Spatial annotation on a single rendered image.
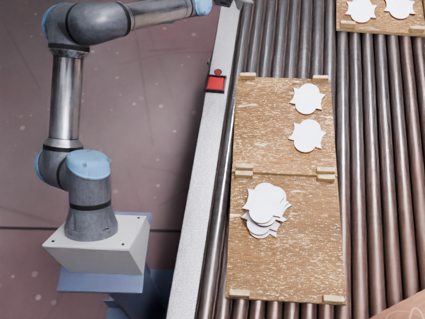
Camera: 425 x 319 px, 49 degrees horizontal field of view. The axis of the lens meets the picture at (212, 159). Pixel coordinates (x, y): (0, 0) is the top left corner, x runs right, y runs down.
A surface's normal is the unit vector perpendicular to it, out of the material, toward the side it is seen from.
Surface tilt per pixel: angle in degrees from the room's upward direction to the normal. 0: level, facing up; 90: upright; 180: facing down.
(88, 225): 28
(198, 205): 0
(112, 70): 0
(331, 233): 0
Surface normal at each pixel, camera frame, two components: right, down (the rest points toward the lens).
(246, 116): -0.04, -0.50
